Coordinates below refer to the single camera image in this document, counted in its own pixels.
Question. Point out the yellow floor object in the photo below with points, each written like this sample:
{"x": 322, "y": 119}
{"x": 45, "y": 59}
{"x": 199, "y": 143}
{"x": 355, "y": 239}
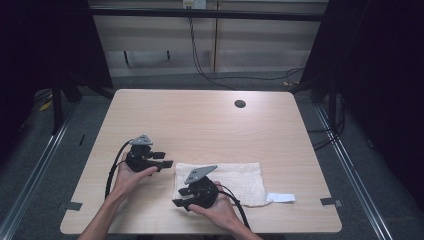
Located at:
{"x": 45, "y": 106}

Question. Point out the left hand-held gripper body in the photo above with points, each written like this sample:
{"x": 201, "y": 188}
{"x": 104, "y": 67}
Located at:
{"x": 141, "y": 160}

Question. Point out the metal floor rail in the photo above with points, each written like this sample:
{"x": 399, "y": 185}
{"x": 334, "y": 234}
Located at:
{"x": 353, "y": 173}
{"x": 36, "y": 170}

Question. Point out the black horizontal frame bar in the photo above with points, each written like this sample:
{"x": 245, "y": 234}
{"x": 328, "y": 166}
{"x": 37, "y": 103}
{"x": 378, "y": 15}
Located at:
{"x": 200, "y": 14}

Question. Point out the black metal stand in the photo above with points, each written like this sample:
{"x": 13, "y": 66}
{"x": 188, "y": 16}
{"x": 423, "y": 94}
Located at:
{"x": 332, "y": 103}

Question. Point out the grey tape strip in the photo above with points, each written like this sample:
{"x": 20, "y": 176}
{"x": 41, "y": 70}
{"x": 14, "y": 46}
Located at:
{"x": 74, "y": 206}
{"x": 330, "y": 202}

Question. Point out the dark curtain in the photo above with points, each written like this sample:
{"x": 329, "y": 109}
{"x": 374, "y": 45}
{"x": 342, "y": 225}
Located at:
{"x": 383, "y": 83}
{"x": 40, "y": 50}

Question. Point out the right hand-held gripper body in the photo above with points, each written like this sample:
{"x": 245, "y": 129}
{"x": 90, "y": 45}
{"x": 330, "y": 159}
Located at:
{"x": 203, "y": 191}

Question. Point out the white wall socket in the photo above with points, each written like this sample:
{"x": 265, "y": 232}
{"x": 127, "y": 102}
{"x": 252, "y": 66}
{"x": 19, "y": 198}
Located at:
{"x": 195, "y": 4}

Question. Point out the person's right hand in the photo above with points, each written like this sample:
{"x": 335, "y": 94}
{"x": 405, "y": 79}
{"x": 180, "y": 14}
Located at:
{"x": 221, "y": 213}

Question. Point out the person's left hand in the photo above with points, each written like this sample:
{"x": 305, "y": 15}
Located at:
{"x": 128, "y": 181}

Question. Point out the cream cloth with white tag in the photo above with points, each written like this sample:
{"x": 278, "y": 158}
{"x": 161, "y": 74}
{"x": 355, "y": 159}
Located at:
{"x": 243, "y": 181}

